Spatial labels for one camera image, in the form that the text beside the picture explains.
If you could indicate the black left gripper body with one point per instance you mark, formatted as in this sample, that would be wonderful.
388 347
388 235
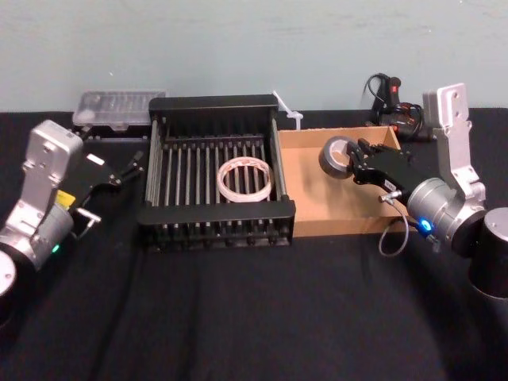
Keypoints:
93 174

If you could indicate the pale grey wall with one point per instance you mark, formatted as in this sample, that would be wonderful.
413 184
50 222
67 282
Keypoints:
238 47

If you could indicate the small white three-armed plastic piece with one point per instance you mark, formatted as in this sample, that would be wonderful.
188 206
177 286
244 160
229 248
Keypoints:
293 117

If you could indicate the black table cloth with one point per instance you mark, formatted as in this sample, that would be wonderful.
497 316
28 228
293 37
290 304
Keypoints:
238 317

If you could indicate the clear plastic case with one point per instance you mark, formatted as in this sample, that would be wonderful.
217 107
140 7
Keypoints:
119 105

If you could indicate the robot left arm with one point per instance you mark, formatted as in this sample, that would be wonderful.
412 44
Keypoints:
39 170

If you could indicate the silver tape roll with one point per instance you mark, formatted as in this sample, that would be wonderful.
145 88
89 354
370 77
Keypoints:
329 160

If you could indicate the white tape roll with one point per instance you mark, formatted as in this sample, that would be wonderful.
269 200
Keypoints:
227 190

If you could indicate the shallow brown cardboard tray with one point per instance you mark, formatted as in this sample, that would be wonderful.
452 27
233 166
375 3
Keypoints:
317 206

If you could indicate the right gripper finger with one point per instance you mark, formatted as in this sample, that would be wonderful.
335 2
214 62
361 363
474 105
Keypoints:
352 172
365 148

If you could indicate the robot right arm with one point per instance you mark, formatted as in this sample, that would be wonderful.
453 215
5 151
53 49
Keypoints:
452 158

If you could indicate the black rack with steel bars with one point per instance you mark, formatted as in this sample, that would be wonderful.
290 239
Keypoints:
214 218

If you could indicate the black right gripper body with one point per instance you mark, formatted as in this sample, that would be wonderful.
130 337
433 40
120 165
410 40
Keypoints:
387 172

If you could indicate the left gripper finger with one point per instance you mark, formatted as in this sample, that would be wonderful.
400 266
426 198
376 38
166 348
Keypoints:
138 157
131 173

